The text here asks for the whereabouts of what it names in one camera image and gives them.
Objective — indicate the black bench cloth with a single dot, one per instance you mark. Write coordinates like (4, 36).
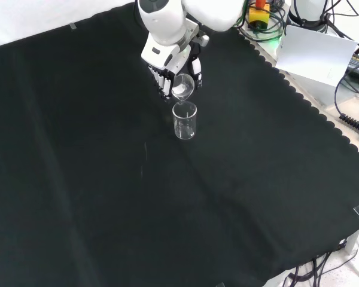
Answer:
(107, 179)

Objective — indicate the pale board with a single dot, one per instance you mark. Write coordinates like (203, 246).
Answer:
(311, 53)

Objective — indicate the yellow stop button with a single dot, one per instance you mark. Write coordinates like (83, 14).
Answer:
(258, 15)

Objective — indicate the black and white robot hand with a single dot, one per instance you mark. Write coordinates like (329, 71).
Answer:
(158, 55)

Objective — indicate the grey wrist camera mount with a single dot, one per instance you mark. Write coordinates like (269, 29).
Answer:
(203, 38)

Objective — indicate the clear glass beaker with water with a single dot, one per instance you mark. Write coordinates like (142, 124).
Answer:
(182, 88)

